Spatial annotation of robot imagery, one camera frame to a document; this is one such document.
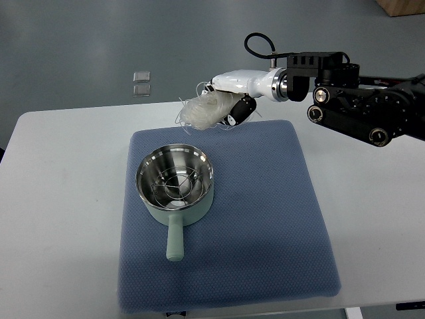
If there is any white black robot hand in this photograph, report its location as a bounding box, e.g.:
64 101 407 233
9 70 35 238
203 68 288 127

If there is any white vermicelli nest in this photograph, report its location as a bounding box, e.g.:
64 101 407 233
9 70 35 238
175 82 257 133

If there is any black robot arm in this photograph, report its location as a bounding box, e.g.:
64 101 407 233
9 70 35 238
278 52 424 147

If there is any mint green steel pot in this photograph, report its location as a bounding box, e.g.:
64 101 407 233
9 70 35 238
135 144 214 262

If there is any upper metal floor plate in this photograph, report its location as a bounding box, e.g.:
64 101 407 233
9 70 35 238
133 70 151 83

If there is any metal floor plate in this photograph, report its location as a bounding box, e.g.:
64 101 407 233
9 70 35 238
133 84 151 97
133 70 151 83

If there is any lower metal floor plate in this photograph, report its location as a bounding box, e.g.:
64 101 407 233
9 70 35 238
133 84 151 97

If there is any blue quilted mat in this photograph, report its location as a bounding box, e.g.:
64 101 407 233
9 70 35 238
118 120 341 314

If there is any wooden box corner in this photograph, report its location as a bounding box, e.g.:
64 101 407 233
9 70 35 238
376 0 424 17

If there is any white table leg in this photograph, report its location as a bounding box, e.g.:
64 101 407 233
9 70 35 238
345 307 363 319

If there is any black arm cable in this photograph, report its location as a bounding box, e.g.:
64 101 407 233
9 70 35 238
244 32 278 60

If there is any wire steaming rack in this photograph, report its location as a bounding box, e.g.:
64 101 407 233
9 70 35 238
151 166 204 207

